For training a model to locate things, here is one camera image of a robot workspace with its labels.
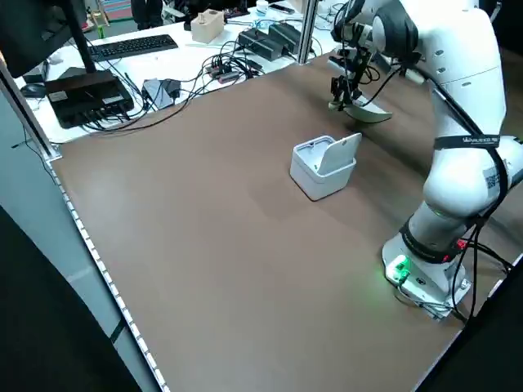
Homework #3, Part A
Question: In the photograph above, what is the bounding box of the black cable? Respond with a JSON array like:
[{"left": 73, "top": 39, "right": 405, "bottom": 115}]
[{"left": 402, "top": 60, "right": 512, "bottom": 323}]

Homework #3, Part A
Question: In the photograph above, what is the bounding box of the pale green plastic dustpan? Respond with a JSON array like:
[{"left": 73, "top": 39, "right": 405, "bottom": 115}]
[{"left": 326, "top": 94, "right": 394, "bottom": 126}]

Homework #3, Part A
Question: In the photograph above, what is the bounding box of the black power adapter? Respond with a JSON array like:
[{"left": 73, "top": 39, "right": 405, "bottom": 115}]
[{"left": 160, "top": 79, "right": 182, "bottom": 100}]

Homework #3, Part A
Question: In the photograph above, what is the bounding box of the silver aluminium frame post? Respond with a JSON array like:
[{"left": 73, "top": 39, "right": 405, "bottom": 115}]
[{"left": 297, "top": 0, "right": 320, "bottom": 65}]

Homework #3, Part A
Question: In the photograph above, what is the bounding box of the white trash can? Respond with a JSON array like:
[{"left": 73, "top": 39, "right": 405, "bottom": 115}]
[{"left": 288, "top": 132, "right": 364, "bottom": 202}]

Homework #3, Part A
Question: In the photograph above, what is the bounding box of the black power supply box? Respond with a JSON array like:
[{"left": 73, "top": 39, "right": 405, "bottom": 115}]
[
  {"left": 267, "top": 22, "right": 304, "bottom": 53},
  {"left": 238, "top": 27, "right": 284, "bottom": 62}
]

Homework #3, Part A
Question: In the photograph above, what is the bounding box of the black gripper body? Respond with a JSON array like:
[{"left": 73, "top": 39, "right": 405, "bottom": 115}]
[{"left": 342, "top": 45, "right": 372, "bottom": 78}]

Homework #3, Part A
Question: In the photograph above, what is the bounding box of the black dock box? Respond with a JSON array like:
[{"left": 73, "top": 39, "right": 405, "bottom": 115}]
[{"left": 43, "top": 67, "right": 136, "bottom": 130}]

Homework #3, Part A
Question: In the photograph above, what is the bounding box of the black monitor with stand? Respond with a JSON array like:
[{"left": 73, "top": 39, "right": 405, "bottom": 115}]
[{"left": 0, "top": 0, "right": 101, "bottom": 78}]

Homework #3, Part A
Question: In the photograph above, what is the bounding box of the grey power adapter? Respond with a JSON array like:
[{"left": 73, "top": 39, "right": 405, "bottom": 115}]
[{"left": 141, "top": 78, "right": 175, "bottom": 110}]

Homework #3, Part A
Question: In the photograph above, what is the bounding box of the usb hub with plugs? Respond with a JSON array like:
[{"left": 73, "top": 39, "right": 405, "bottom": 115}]
[{"left": 203, "top": 60, "right": 243, "bottom": 86}]

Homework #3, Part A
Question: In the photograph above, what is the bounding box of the black computer mouse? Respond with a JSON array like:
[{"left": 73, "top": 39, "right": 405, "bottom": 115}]
[{"left": 20, "top": 82, "right": 47, "bottom": 98}]

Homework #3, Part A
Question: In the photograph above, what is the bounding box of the black keyboard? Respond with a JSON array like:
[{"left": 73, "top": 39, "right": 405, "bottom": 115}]
[{"left": 87, "top": 34, "right": 180, "bottom": 63}]

